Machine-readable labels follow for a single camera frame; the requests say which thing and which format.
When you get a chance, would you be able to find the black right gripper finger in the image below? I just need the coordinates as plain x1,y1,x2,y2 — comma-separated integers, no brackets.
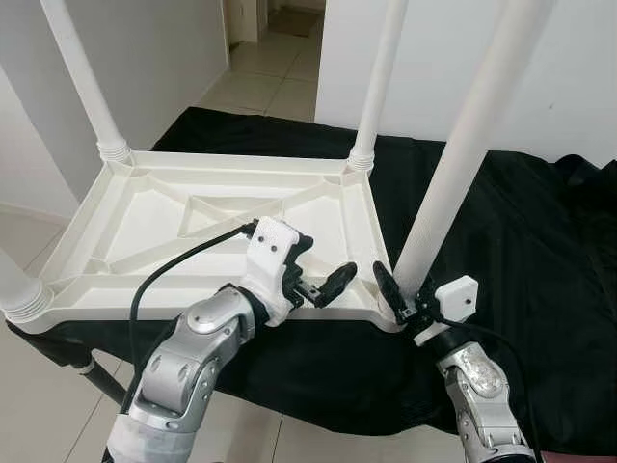
373,260,412,320

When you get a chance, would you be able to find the white plastic table leg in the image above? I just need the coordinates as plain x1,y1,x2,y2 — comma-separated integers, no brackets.
0,249,55,325
393,0,558,300
39,0,134,167
347,0,411,175

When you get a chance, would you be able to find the white plastic table top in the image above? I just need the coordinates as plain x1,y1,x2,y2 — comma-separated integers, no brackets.
5,147,406,334

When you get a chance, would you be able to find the black fabric table cover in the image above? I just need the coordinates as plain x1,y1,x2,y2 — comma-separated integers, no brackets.
5,106,617,456

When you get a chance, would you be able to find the pink plastic stool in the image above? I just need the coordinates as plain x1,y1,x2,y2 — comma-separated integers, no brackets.
540,451,617,463

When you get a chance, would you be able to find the black metal table leg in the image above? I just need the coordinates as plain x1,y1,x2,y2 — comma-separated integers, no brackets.
82,357,129,405

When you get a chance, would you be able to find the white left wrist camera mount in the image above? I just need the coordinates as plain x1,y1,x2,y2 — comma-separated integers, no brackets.
236,217,310,325

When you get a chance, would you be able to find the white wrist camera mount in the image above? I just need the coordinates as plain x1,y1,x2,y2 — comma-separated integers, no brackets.
236,217,310,325
415,275,480,348

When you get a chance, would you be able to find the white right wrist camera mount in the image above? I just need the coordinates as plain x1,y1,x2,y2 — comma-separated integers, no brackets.
415,275,480,348

